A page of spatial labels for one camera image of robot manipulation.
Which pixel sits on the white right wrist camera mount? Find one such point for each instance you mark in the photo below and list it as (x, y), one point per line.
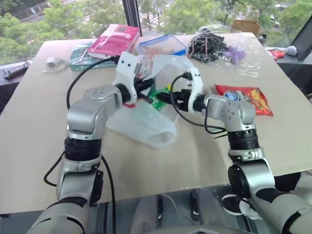
(195, 85)

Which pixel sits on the purple plastic object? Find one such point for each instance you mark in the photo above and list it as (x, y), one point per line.
(235, 53)

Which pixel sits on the small red packet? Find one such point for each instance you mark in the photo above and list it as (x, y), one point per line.
(276, 54)

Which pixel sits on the grey round figure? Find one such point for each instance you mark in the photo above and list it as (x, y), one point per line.
(291, 50)

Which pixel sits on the beige cardboard table cover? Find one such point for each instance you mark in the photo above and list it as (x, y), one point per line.
(170, 165)

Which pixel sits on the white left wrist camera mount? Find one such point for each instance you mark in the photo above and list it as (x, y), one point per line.
(125, 70)

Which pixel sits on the red chip bag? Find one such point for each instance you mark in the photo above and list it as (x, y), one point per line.
(256, 97)

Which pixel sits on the clear crinkled plastic bag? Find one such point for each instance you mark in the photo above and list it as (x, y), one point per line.
(248, 65)

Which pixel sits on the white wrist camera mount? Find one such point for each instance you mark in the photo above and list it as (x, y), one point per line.
(195, 85)
(125, 70)

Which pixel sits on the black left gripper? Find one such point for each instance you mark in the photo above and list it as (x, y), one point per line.
(140, 85)

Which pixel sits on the pink book in wrap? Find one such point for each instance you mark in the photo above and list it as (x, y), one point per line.
(114, 39)

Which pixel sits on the black bar tool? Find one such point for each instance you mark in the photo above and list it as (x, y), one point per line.
(14, 72)

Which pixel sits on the clear box with blue lid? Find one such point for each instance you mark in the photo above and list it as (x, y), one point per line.
(161, 45)

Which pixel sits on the white tape roll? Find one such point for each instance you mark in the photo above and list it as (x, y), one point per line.
(52, 61)

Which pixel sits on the brown cardboard box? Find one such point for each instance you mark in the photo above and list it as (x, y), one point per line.
(245, 25)

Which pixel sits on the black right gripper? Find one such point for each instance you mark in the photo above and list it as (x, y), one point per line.
(182, 98)

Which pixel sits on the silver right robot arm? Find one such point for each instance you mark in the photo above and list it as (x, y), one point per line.
(234, 112)

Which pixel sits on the teal patterned packet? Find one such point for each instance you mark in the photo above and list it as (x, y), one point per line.
(78, 58)

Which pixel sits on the green snack packet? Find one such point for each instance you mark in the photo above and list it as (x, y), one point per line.
(157, 104)

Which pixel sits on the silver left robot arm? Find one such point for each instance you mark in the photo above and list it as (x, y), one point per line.
(83, 114)

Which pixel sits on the translucent white plastic bag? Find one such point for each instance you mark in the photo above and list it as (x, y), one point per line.
(146, 129)

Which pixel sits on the dark window frame post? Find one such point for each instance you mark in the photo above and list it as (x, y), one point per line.
(131, 14)

